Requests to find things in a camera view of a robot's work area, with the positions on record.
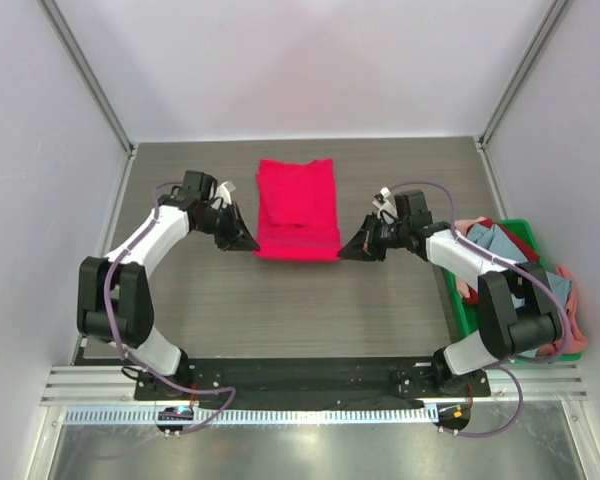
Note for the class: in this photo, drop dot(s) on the dark red t-shirt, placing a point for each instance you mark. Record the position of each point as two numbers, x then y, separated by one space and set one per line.
511 238

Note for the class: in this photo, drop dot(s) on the pink t-shirt in bin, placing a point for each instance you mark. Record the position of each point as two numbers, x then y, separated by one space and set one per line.
572 310

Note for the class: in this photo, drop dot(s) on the right aluminium corner post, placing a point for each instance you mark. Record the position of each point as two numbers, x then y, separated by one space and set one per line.
541 38

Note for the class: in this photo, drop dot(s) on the white slotted cable duct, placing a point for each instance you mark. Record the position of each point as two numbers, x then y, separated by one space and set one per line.
176 416

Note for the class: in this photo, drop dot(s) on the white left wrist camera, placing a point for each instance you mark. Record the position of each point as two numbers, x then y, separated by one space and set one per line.
223 193

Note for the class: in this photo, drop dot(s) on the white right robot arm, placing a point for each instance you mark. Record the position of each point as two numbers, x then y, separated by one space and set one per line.
441 244

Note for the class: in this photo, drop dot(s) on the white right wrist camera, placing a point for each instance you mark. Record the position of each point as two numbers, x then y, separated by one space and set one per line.
385 209

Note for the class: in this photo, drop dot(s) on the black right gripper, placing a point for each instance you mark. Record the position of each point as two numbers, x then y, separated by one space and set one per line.
370 237

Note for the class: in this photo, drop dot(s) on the aluminium corner post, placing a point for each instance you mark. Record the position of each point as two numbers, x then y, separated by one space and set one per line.
541 38
70 43

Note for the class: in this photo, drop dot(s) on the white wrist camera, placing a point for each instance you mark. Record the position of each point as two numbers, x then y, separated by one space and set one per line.
385 209
223 193

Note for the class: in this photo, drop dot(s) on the left aluminium corner post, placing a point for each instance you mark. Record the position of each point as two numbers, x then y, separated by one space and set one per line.
70 43

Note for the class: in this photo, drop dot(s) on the light blue t-shirt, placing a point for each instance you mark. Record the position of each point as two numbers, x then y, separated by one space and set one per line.
514 316

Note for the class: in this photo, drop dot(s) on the green plastic bin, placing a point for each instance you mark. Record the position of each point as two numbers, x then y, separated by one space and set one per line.
460 310

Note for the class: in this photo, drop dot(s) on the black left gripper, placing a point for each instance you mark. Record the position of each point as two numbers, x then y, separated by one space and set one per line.
228 227

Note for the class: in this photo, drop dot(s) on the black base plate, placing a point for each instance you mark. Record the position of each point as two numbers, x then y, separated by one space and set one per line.
319 383

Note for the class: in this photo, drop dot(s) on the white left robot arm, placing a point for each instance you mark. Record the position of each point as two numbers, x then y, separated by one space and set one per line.
114 304

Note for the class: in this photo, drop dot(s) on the aluminium frame rail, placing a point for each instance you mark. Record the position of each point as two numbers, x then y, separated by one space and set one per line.
91 385

